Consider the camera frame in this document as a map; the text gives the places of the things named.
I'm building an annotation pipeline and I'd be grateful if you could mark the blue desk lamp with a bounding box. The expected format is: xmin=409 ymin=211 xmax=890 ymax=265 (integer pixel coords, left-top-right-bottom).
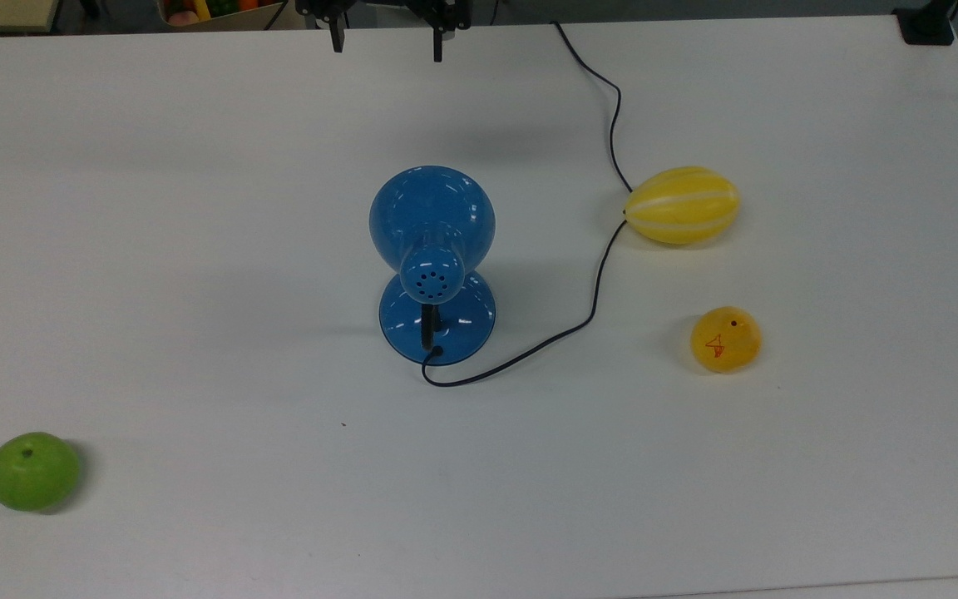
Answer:
xmin=368 ymin=165 xmax=497 ymax=365

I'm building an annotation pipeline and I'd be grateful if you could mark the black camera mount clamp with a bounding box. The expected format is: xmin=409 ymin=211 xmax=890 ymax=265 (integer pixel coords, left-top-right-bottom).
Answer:
xmin=893 ymin=0 xmax=958 ymax=46

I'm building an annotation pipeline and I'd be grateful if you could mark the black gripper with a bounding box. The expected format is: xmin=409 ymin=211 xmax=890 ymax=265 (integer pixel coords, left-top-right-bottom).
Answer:
xmin=294 ymin=0 xmax=473 ymax=63

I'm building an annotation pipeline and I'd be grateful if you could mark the black lamp power cable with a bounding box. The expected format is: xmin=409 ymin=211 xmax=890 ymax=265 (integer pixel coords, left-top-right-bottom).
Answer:
xmin=422 ymin=21 xmax=635 ymax=389

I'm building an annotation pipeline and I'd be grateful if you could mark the yellow striped toy melon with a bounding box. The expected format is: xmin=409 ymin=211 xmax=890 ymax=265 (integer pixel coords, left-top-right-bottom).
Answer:
xmin=623 ymin=166 xmax=741 ymax=246

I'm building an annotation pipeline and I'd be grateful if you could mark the green toy apple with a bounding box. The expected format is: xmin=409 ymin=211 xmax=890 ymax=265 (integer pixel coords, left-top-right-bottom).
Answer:
xmin=0 ymin=431 xmax=82 ymax=513

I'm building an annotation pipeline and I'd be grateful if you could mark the cardboard box of toy fruit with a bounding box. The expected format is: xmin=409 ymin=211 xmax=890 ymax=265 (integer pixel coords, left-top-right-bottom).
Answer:
xmin=157 ymin=0 xmax=286 ymax=28

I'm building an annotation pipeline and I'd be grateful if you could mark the yellow toy pear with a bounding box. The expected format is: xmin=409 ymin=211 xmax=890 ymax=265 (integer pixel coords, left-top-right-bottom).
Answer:
xmin=689 ymin=306 xmax=763 ymax=374

